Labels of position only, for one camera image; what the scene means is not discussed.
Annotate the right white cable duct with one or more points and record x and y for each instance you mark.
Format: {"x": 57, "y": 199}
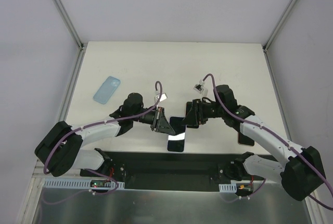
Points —
{"x": 235, "y": 187}

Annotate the black phone pink edge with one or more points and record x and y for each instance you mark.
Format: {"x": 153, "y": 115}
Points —
{"x": 187, "y": 109}

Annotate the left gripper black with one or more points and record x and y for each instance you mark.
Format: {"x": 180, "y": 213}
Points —
{"x": 157, "y": 120}

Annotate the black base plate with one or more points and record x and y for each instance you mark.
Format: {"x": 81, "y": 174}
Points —
{"x": 170, "y": 171}

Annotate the light blue phone case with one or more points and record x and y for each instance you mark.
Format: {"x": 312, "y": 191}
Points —
{"x": 106, "y": 90}

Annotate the left white cable duct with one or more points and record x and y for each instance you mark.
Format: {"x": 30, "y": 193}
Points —
{"x": 83, "y": 184}

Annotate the left aluminium frame post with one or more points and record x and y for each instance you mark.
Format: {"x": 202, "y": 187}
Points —
{"x": 68, "y": 23}

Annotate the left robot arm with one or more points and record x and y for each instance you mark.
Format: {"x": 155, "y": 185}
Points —
{"x": 62, "y": 148}

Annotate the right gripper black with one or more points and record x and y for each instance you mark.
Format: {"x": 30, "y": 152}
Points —
{"x": 196, "y": 112}

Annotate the white cable duct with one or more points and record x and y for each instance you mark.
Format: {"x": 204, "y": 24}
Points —
{"x": 235, "y": 187}
{"x": 83, "y": 184}

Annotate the aluminium frame post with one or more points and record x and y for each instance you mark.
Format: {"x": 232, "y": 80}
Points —
{"x": 279, "y": 25}
{"x": 68, "y": 23}

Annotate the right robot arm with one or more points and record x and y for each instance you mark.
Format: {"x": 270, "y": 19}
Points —
{"x": 299, "y": 170}

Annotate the right aluminium frame post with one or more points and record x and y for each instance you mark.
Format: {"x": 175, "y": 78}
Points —
{"x": 279, "y": 25}

